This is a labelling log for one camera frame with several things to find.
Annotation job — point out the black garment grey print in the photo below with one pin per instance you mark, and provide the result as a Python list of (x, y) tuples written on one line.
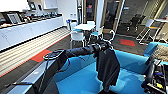
[(108, 70)]

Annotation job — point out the white dining table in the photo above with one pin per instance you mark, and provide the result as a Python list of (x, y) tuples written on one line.
[(83, 26)]

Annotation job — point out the wooden glass door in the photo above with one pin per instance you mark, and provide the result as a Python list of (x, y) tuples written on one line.
[(90, 10), (113, 15)]

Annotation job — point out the black office chair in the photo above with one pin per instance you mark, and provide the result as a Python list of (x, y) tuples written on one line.
[(136, 21)]

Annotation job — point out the grey trash can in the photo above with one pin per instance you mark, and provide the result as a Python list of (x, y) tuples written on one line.
[(69, 24)]

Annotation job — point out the blue sofa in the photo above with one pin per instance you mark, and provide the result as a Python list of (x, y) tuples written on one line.
[(83, 83)]

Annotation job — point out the patterned grey cushion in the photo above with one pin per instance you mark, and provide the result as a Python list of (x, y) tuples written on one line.
[(158, 53)]

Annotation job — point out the round white high table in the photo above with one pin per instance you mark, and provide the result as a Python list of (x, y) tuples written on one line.
[(161, 20)]

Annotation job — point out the white kitchen counter cabinets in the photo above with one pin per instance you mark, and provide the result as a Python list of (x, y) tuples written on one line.
[(30, 31)]

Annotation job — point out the white upper kitchen cabinets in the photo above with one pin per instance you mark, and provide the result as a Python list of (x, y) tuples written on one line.
[(13, 5)]

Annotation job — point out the dark framed wall screen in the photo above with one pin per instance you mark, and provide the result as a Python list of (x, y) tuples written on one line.
[(32, 5)]

